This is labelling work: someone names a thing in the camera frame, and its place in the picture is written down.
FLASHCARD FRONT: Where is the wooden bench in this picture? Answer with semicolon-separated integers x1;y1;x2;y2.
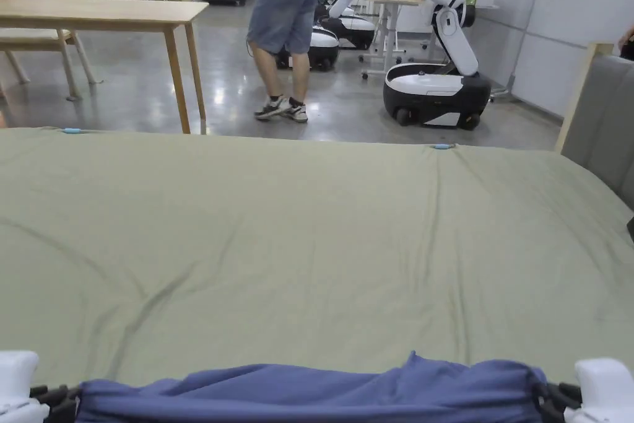
0;0;98;100

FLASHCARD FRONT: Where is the white desk on castors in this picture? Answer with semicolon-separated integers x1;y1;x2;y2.
360;0;433;80

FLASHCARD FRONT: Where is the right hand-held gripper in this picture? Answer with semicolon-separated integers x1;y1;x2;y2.
537;357;634;423

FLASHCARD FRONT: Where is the blue shirt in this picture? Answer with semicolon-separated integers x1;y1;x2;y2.
76;351;549;423

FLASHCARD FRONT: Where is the long wooden table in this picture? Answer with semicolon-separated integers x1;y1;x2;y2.
0;0;211;136

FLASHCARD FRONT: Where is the white wheeled robot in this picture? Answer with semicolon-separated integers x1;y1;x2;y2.
274;0;342;71
316;0;377;51
382;0;497;128

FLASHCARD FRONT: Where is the grey padded headboard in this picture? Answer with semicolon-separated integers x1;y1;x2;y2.
554;41;634;197

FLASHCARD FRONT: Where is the bed with pale green sheet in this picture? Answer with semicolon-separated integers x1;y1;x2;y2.
0;126;634;423

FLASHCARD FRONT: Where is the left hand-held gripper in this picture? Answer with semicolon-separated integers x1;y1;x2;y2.
0;351;83;423

